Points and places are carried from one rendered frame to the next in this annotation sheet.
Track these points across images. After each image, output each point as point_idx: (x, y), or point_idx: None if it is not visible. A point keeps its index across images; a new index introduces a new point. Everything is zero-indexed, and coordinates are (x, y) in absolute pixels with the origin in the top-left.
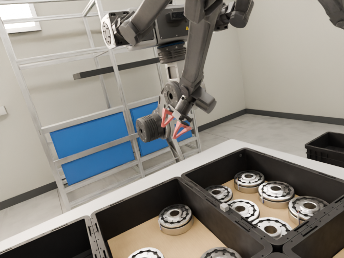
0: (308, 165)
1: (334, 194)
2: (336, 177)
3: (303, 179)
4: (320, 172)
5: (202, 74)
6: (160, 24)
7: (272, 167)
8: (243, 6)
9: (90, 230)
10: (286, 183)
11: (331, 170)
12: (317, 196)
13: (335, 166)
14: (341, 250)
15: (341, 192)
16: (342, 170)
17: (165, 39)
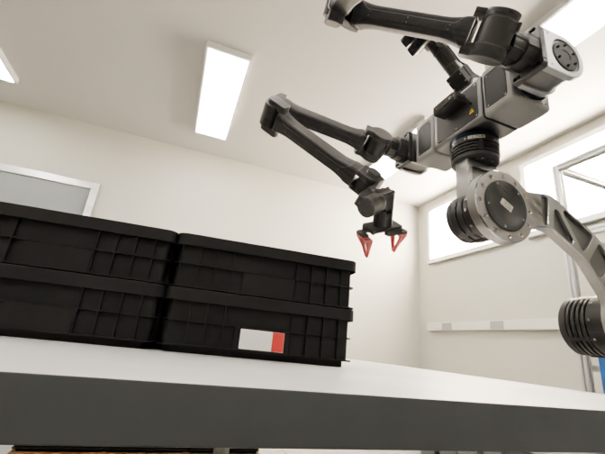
0: (491, 396)
1: (205, 258)
2: (210, 237)
3: (247, 260)
4: (230, 240)
5: (347, 168)
6: (439, 126)
7: (298, 269)
8: (449, 41)
9: None
10: None
11: (423, 392)
12: (225, 276)
13: (459, 399)
14: None
15: (198, 251)
16: (412, 394)
17: (442, 140)
